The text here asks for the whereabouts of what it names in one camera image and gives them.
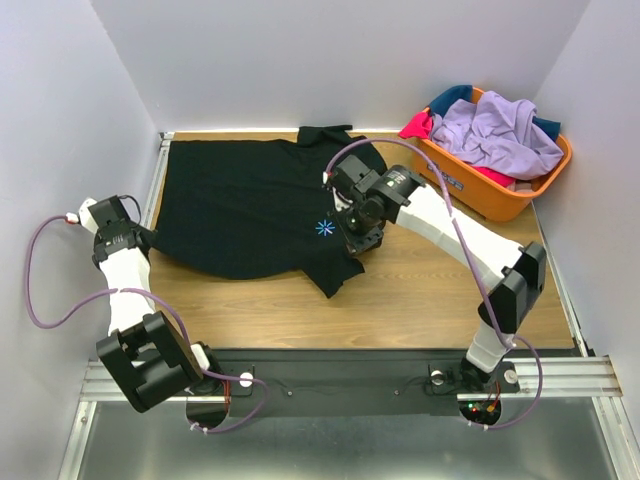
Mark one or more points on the dark blue t shirt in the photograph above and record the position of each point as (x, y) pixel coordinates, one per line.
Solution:
(441, 104)

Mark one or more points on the black t shirt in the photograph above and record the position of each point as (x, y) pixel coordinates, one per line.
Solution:
(249, 209)

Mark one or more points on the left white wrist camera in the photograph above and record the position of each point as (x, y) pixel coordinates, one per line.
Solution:
(83, 216)

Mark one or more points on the aluminium frame rail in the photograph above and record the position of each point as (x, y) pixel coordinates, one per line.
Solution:
(385, 373)

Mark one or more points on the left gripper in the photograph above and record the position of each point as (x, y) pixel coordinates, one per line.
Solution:
(148, 234)

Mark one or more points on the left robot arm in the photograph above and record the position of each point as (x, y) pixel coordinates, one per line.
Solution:
(148, 358)

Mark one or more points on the orange laundry basket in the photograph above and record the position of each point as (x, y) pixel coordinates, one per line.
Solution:
(495, 196)

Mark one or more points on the pink t shirt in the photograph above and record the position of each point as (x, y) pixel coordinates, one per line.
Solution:
(420, 126)

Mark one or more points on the right side aluminium rail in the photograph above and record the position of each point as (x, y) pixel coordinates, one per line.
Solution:
(567, 304)

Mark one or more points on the lavender t shirt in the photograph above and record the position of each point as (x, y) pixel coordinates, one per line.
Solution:
(498, 134)

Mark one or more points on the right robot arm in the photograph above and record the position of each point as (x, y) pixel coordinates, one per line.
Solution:
(510, 276)

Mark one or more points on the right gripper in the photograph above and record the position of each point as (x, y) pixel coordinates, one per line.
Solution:
(364, 238)

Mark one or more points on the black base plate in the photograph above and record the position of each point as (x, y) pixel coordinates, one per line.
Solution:
(414, 401)

